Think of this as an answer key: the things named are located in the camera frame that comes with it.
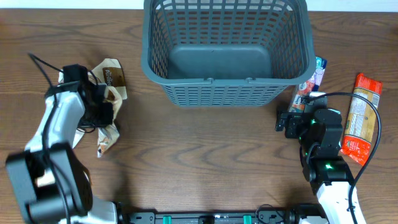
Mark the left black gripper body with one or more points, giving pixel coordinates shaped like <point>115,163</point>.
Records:
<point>101,112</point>

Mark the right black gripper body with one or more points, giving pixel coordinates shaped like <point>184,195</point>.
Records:
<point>295,127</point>

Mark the Kleenex pocket tissue multipack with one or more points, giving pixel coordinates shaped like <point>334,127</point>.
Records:
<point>308,86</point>

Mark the brown snack bag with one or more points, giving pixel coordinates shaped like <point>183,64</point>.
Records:
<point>107,136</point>

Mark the red orange biscuit package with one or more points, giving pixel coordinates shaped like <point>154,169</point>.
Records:
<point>361,119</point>

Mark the brown Partake cookie bag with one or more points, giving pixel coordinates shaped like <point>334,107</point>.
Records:
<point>108,72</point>

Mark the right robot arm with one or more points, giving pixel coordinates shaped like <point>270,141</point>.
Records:
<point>330,178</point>

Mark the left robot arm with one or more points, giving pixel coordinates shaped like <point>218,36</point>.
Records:
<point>50,184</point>

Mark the grey plastic slatted basket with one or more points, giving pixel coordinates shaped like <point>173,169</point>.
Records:
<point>226,52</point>

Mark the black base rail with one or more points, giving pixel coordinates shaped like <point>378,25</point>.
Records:
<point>265,214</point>

